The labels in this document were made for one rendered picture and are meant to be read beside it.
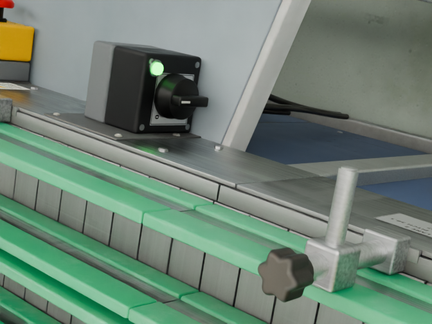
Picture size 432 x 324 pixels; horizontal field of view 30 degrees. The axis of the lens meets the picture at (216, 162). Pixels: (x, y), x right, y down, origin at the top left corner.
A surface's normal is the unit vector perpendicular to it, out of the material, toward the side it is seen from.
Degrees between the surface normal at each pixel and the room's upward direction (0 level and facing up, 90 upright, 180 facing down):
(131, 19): 0
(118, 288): 90
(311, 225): 0
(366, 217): 90
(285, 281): 0
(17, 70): 90
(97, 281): 90
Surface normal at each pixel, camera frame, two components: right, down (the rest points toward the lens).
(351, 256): 0.73, 0.25
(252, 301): -0.66, 0.04
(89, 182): 0.16, -0.97
